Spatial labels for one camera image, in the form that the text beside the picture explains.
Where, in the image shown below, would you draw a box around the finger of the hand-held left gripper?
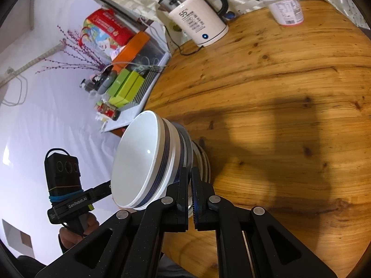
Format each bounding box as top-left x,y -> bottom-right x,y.
92,180 -> 112,202

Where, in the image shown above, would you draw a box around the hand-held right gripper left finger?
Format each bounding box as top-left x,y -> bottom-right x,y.
35,168 -> 190,278

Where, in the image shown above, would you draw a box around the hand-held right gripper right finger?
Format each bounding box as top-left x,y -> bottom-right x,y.
190,166 -> 348,278

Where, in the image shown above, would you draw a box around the small white blue-striped bowl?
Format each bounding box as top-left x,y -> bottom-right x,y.
111,111 -> 169,211

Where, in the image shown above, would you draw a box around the large white blue-striped bowl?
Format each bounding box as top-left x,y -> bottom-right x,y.
132,119 -> 186,211

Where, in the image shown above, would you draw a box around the stainless steel bowl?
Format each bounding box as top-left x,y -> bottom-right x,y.
174,123 -> 194,180

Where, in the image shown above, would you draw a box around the person's left hand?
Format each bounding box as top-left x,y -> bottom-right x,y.
59,213 -> 101,251

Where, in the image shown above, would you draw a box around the white shelf board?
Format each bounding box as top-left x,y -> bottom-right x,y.
101,104 -> 146,134

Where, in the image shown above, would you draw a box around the small red jar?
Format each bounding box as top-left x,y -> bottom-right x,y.
97,101 -> 120,121

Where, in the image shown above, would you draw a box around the small dark-capped bottle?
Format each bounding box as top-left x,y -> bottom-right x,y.
80,79 -> 98,93

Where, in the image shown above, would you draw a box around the grey handheld device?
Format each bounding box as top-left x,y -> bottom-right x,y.
97,71 -> 118,95

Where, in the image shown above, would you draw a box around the lime green box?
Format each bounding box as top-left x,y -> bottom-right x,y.
114,71 -> 146,108

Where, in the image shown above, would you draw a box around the dark green box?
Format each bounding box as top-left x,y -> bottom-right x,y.
107,69 -> 131,99

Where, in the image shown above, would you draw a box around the purple dried flower branches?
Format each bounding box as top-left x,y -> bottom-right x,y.
36,25 -> 106,75

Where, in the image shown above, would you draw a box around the striped tray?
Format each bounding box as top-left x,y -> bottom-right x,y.
119,65 -> 167,112

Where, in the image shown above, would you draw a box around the orange-lidded storage box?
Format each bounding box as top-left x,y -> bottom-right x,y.
112,31 -> 170,73

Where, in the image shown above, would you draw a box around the red cartoon gift pack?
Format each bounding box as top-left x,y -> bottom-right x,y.
83,8 -> 136,57

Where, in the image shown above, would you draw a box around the white electric kettle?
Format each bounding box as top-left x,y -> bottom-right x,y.
157,0 -> 229,47

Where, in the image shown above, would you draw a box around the white plastic tub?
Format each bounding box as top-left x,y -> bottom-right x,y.
258,0 -> 305,28

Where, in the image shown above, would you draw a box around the white wall pipe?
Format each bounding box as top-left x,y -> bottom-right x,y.
0,42 -> 66,87

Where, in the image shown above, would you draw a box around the black kettle power cord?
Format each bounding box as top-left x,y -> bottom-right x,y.
164,25 -> 204,57

